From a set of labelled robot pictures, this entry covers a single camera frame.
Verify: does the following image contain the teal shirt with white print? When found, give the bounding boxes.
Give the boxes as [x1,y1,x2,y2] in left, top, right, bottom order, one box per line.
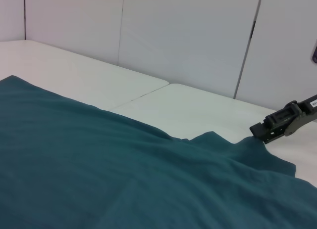
[0,75,317,229]

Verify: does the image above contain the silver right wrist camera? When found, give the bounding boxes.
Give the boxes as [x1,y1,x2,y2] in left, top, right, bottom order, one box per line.
[311,40,317,65]

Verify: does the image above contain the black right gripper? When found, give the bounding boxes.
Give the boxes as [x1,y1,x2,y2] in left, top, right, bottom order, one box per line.
[249,94,317,144]

